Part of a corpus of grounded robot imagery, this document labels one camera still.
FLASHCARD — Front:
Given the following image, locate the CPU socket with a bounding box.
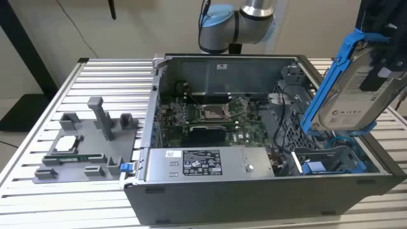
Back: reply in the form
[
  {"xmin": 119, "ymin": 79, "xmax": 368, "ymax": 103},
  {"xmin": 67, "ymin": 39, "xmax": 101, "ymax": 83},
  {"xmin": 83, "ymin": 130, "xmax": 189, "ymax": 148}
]
[{"xmin": 199, "ymin": 104, "xmax": 231, "ymax": 120}]

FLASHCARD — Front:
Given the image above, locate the metal socket cover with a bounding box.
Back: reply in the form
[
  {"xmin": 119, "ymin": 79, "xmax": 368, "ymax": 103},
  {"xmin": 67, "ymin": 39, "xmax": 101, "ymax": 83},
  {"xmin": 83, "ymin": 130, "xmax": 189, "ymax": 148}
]
[{"xmin": 227, "ymin": 97, "xmax": 253, "ymax": 117}]

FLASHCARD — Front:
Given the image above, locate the silver power supply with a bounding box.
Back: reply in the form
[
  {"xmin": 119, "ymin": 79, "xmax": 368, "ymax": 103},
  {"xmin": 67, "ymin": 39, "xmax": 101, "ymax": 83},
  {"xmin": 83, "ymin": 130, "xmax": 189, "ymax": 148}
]
[{"xmin": 145, "ymin": 146, "xmax": 277, "ymax": 181}]

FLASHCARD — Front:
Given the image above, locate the black frame post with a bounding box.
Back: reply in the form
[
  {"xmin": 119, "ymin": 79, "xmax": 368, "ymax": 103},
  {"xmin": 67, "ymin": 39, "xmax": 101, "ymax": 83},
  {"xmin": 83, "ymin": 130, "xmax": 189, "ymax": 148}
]
[{"xmin": 0, "ymin": 0, "xmax": 61, "ymax": 96}]

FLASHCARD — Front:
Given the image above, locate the green RAM stick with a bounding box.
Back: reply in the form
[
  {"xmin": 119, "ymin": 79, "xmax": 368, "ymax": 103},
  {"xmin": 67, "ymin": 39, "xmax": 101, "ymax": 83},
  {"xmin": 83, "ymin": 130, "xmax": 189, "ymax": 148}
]
[{"xmin": 46, "ymin": 154, "xmax": 106, "ymax": 161}]

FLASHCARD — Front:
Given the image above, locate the green motherboard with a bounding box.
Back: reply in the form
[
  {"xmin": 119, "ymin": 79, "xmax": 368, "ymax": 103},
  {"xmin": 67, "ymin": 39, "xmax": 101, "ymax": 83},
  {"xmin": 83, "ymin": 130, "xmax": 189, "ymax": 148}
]
[{"xmin": 159, "ymin": 95, "xmax": 278, "ymax": 148}]

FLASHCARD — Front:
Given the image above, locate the black arm cable blue plug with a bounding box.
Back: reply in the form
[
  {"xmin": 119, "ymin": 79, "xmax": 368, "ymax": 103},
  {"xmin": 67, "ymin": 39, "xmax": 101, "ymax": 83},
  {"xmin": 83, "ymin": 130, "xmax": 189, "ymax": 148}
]
[{"xmin": 199, "ymin": 0, "xmax": 213, "ymax": 31}]

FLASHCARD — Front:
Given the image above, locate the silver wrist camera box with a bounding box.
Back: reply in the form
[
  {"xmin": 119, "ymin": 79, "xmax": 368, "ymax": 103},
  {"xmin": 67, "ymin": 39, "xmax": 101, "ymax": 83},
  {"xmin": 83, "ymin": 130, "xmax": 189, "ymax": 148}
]
[{"xmin": 378, "ymin": 66, "xmax": 407, "ymax": 80}]

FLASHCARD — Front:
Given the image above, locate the black antenna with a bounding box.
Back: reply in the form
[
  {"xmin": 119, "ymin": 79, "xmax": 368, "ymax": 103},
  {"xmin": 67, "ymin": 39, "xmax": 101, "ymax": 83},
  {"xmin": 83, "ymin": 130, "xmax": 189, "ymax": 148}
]
[{"xmin": 107, "ymin": 0, "xmax": 118, "ymax": 21}]

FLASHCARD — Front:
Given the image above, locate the silver CPU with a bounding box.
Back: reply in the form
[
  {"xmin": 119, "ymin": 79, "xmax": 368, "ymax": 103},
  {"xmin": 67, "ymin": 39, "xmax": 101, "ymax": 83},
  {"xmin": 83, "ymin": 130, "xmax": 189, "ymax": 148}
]
[{"xmin": 54, "ymin": 136, "xmax": 79, "ymax": 152}]

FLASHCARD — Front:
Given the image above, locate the blue disk wire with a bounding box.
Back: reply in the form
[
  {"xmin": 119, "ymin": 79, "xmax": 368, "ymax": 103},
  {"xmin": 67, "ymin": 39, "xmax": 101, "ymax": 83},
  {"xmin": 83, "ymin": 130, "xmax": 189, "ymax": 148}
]
[{"xmin": 329, "ymin": 135, "xmax": 356, "ymax": 156}]

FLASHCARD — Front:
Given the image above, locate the thin locking lever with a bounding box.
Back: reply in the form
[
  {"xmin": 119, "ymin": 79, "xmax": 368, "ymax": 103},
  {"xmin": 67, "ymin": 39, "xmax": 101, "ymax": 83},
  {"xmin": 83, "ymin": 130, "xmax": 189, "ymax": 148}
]
[{"xmin": 186, "ymin": 91, "xmax": 202, "ymax": 106}]

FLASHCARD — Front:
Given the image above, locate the grey parts rack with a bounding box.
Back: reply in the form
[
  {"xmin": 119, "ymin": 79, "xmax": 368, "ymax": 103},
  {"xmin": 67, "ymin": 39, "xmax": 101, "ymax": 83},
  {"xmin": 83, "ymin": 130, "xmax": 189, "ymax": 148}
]
[{"xmin": 31, "ymin": 96, "xmax": 143, "ymax": 184}]

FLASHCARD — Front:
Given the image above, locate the hard disk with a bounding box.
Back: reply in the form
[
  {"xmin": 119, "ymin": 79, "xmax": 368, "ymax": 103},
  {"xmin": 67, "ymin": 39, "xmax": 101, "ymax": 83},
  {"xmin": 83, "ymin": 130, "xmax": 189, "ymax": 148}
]
[
  {"xmin": 301, "ymin": 27, "xmax": 392, "ymax": 138},
  {"xmin": 301, "ymin": 162, "xmax": 328, "ymax": 175}
]

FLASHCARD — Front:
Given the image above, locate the perforated metal drive cage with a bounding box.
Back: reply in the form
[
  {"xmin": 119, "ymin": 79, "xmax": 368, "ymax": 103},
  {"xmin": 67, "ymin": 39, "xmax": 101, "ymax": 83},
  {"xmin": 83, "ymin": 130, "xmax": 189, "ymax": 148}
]
[{"xmin": 263, "ymin": 78, "xmax": 322, "ymax": 153}]

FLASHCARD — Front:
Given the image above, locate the thin wall cable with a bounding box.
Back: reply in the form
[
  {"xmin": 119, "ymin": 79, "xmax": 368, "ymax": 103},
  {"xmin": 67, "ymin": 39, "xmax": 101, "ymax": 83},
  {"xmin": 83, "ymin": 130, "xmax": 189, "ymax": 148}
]
[{"xmin": 57, "ymin": 0, "xmax": 101, "ymax": 59}]

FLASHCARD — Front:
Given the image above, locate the long black wire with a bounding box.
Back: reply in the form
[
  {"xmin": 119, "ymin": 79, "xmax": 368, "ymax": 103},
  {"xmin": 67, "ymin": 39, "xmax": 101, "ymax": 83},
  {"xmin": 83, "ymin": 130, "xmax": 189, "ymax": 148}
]
[{"xmin": 274, "ymin": 84, "xmax": 317, "ymax": 150}]

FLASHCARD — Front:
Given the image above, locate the black open PC case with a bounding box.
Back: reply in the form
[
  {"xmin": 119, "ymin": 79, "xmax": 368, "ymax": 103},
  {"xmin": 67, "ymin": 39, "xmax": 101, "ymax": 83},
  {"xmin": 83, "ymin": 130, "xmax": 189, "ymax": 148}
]
[{"xmin": 119, "ymin": 52, "xmax": 407, "ymax": 226}]

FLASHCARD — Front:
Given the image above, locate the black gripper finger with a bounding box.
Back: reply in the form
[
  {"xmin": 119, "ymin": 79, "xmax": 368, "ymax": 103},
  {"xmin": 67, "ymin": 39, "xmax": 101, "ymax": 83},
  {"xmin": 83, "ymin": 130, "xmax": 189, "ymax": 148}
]
[{"xmin": 360, "ymin": 35, "xmax": 404, "ymax": 92}]

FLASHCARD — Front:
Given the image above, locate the black floor object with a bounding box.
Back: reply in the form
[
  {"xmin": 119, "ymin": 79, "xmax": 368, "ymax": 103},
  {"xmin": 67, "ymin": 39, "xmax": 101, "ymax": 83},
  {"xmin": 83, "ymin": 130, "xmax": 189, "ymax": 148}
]
[{"xmin": 0, "ymin": 94, "xmax": 51, "ymax": 132}]

